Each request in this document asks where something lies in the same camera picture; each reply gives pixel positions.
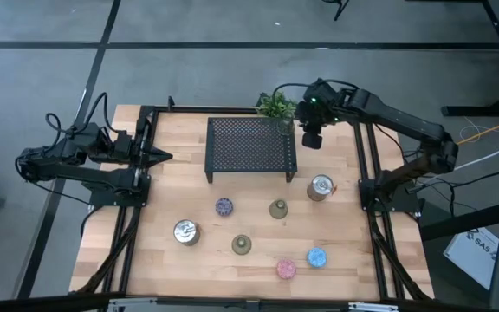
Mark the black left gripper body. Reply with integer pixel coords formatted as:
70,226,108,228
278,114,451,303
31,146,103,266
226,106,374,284
113,123,152,190

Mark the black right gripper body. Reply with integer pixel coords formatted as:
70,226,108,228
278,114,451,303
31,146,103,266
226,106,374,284
295,77,340,133

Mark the silver ribbed candle jar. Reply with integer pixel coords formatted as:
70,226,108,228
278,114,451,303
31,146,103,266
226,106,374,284
172,218,202,247
306,173,336,203

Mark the purple patterned candle tin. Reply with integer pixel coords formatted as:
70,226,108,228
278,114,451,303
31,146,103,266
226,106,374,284
214,197,235,218

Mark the green glass candlestick holder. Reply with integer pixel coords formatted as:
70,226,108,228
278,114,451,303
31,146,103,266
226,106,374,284
275,113,296,136
230,233,253,256
269,198,289,220

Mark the blue patterned candle tin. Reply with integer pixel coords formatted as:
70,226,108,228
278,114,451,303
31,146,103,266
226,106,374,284
306,247,328,270

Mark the pink patterned candle tin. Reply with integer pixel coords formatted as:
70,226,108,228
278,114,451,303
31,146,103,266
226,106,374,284
275,258,298,281

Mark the green plant in white pot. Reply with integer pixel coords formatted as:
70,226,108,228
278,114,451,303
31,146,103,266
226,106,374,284
256,90,298,121

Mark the black perforated metal shelf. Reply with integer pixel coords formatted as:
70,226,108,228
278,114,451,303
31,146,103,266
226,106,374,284
204,115,298,185

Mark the black tripod leg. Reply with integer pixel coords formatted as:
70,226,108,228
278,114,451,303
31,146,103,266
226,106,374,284
321,0,351,22

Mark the black overhead beam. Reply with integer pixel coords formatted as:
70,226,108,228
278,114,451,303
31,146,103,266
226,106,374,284
0,292,499,312

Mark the black desk edge bar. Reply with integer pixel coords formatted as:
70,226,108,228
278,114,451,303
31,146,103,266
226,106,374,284
419,197,499,242

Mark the white printed paper sheet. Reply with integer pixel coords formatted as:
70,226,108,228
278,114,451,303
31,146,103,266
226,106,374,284
443,226,499,290

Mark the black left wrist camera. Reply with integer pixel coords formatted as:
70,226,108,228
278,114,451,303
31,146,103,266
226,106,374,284
117,131,133,153

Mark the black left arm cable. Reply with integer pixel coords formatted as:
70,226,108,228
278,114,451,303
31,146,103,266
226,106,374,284
44,91,116,136

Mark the black aluminium table frame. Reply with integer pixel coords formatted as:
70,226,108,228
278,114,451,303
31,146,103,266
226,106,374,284
70,95,435,304

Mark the silver metal bracket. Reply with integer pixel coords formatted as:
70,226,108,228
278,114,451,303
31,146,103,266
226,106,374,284
347,301,400,312
106,296,159,312

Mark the black desk frame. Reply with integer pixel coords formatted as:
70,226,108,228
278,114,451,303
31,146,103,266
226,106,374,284
405,0,499,117

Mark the yellow extension cable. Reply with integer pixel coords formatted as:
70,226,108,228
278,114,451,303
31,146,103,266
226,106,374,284
456,111,499,146

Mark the white floor cable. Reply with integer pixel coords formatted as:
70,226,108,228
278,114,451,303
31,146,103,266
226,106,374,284
452,134,499,171

